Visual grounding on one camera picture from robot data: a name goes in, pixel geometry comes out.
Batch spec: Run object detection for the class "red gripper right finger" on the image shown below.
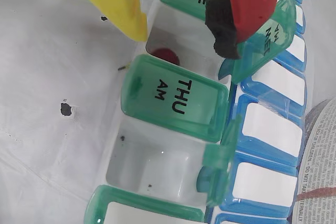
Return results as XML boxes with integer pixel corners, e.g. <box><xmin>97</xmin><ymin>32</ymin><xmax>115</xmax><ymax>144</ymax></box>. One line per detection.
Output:
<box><xmin>204</xmin><ymin>0</ymin><xmax>286</xmax><ymax>60</ymax></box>

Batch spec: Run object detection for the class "red round pill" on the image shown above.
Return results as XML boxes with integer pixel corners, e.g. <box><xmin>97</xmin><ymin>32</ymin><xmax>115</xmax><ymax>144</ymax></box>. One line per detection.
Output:
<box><xmin>153</xmin><ymin>47</ymin><xmax>181</xmax><ymax>66</ymax></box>

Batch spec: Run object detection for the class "weekly pill organizer box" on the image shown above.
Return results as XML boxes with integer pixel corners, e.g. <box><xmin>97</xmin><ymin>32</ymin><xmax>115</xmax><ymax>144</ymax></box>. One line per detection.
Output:
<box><xmin>83</xmin><ymin>0</ymin><xmax>308</xmax><ymax>224</ymax></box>

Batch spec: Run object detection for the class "white tablecloth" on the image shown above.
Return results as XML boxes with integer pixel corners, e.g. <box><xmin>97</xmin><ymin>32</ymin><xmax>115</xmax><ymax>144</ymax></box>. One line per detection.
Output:
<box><xmin>0</xmin><ymin>0</ymin><xmax>336</xmax><ymax>224</ymax></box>

